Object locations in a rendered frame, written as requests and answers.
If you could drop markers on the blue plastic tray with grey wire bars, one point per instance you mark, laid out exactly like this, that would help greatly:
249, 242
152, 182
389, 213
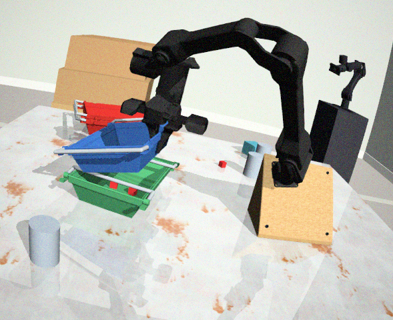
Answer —
117, 148

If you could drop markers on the small red block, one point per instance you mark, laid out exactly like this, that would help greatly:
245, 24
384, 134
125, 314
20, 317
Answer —
132, 191
222, 164
113, 185

